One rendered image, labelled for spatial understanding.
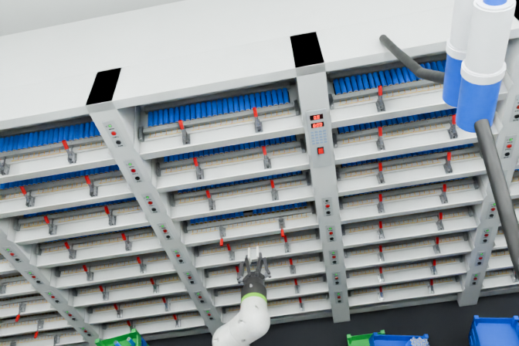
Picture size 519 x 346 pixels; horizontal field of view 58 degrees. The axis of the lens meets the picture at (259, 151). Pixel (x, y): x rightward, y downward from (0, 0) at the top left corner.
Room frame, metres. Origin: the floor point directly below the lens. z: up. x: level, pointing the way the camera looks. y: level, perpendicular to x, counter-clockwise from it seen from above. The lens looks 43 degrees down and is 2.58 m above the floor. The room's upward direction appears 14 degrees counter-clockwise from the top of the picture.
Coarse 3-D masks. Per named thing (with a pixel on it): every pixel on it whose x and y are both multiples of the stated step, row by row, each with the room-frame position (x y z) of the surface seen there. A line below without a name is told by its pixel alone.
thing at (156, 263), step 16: (128, 256) 1.43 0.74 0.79; (144, 256) 1.41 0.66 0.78; (160, 256) 1.41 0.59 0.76; (64, 272) 1.45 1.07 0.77; (80, 272) 1.44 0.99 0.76; (96, 272) 1.42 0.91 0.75; (112, 272) 1.40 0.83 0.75; (128, 272) 1.38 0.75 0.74; (144, 272) 1.35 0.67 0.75; (160, 272) 1.34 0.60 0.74; (176, 272) 1.34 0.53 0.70; (64, 288) 1.41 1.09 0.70
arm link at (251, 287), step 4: (248, 284) 0.92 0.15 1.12; (252, 284) 0.91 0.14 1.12; (256, 284) 0.91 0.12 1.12; (260, 284) 0.91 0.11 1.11; (244, 288) 0.91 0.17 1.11; (248, 288) 0.90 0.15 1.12; (252, 288) 0.89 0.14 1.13; (256, 288) 0.89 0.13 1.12; (260, 288) 0.89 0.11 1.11; (264, 288) 0.90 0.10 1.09; (244, 292) 0.89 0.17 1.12; (248, 292) 0.88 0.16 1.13; (252, 292) 0.88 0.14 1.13; (256, 292) 0.87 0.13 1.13; (260, 292) 0.88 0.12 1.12; (264, 292) 0.88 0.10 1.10; (264, 296) 0.86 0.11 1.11
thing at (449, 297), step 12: (408, 300) 1.24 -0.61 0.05; (420, 300) 1.22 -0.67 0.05; (432, 300) 1.22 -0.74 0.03; (444, 300) 1.21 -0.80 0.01; (324, 312) 1.29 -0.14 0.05; (360, 312) 1.26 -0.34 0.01; (144, 336) 1.42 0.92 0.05; (156, 336) 1.41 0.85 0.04; (168, 336) 1.40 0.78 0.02; (180, 336) 1.39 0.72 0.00
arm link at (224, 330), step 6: (228, 324) 0.79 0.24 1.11; (216, 330) 0.80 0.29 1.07; (222, 330) 0.78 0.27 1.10; (228, 330) 0.77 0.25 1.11; (216, 336) 0.77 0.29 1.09; (222, 336) 0.76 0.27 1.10; (228, 336) 0.75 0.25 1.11; (216, 342) 0.75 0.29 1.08; (222, 342) 0.75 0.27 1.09; (228, 342) 0.74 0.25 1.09; (234, 342) 0.73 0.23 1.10
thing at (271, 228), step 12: (312, 204) 1.32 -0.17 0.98; (300, 216) 1.30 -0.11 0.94; (312, 216) 1.28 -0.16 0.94; (180, 228) 1.36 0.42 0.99; (228, 228) 1.33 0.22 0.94; (240, 228) 1.32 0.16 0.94; (252, 228) 1.30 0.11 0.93; (264, 228) 1.29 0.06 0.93; (276, 228) 1.28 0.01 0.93; (288, 228) 1.26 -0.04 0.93; (300, 228) 1.26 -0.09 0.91; (312, 228) 1.26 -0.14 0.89; (192, 240) 1.32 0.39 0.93; (204, 240) 1.31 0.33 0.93; (216, 240) 1.30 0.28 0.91; (228, 240) 1.30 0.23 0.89
